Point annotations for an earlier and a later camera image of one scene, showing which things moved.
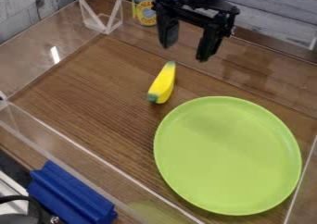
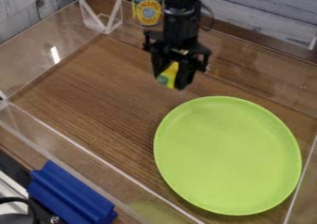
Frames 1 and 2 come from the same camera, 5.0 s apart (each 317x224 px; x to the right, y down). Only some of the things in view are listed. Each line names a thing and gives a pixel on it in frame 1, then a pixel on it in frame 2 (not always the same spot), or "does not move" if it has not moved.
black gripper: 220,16 → 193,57
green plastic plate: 228,156 does not move
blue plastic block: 69,197 does not move
